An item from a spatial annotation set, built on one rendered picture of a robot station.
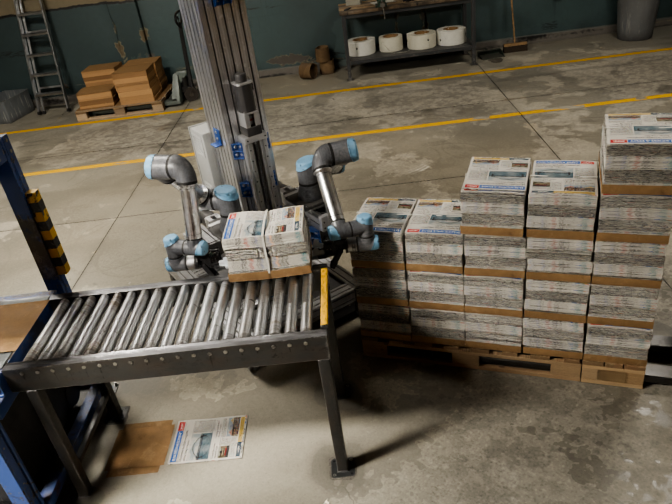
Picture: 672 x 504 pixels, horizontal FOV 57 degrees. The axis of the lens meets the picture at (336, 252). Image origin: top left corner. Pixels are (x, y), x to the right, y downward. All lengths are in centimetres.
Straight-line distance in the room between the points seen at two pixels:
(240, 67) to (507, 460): 230
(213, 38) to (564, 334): 225
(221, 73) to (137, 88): 565
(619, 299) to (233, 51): 221
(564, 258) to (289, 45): 708
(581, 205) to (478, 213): 44
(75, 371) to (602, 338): 240
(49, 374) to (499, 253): 205
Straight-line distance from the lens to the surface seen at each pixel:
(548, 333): 326
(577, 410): 330
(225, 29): 326
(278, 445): 319
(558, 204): 287
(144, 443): 344
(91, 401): 362
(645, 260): 303
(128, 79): 889
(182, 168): 291
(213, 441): 330
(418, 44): 891
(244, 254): 281
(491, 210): 291
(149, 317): 285
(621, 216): 290
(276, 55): 954
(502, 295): 314
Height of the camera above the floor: 232
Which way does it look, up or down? 30 degrees down
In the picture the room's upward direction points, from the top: 8 degrees counter-clockwise
